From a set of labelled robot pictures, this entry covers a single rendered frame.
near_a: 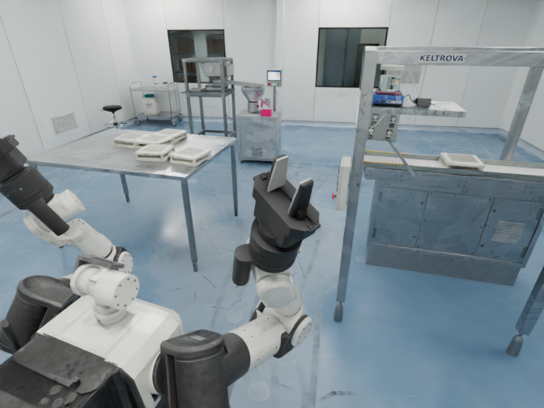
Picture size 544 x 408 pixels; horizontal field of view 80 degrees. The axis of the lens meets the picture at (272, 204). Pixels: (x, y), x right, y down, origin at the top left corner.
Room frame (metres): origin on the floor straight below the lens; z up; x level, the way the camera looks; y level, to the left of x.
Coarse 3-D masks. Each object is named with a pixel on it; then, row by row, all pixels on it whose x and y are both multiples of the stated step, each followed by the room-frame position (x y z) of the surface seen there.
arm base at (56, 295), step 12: (36, 276) 0.59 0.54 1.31; (48, 276) 0.61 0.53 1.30; (24, 288) 0.54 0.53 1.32; (36, 288) 0.55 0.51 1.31; (48, 288) 0.56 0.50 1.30; (60, 288) 0.58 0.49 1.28; (24, 300) 0.52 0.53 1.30; (36, 300) 0.52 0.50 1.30; (48, 300) 0.53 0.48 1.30; (60, 300) 0.54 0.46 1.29; (72, 300) 0.57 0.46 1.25; (48, 312) 0.52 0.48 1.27; (60, 312) 0.52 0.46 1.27; (0, 348) 0.48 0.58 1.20
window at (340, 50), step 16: (320, 32) 7.59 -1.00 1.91; (336, 32) 7.53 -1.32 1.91; (352, 32) 7.47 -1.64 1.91; (368, 32) 7.42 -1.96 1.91; (384, 32) 7.36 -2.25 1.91; (320, 48) 7.58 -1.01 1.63; (336, 48) 7.52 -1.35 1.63; (352, 48) 7.47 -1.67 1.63; (320, 64) 7.58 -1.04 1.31; (336, 64) 7.52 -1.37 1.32; (352, 64) 7.46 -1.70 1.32; (320, 80) 7.58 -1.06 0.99; (336, 80) 7.52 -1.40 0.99; (352, 80) 7.45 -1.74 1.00
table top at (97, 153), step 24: (72, 144) 3.02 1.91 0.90; (96, 144) 3.02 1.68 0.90; (192, 144) 3.02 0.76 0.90; (216, 144) 3.02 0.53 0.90; (72, 168) 2.46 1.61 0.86; (96, 168) 2.40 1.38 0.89; (120, 168) 2.37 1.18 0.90; (144, 168) 2.37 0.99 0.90; (168, 168) 2.37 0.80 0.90; (192, 168) 2.37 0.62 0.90
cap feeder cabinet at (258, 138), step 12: (240, 120) 4.98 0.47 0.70; (252, 120) 4.95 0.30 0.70; (264, 120) 4.91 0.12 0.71; (276, 120) 4.91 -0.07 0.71; (240, 132) 4.97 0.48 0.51; (252, 132) 4.94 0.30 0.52; (264, 132) 4.91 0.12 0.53; (276, 132) 4.92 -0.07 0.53; (240, 144) 4.98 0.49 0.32; (252, 144) 4.95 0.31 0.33; (264, 144) 4.91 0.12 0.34; (276, 144) 4.93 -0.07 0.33; (240, 156) 4.98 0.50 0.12; (252, 156) 4.95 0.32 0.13; (264, 156) 4.91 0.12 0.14; (276, 156) 4.93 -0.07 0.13
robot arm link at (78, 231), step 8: (24, 216) 0.69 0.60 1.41; (32, 224) 0.67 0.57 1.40; (72, 224) 0.77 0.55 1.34; (80, 224) 0.77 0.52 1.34; (88, 224) 0.79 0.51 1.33; (32, 232) 0.67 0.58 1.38; (40, 232) 0.67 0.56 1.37; (48, 232) 0.69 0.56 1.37; (72, 232) 0.75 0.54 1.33; (80, 232) 0.74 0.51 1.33; (88, 232) 0.76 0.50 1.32; (48, 240) 0.69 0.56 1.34; (56, 240) 0.70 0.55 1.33; (64, 240) 0.71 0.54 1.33; (72, 240) 0.73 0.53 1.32; (80, 240) 0.74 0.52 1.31
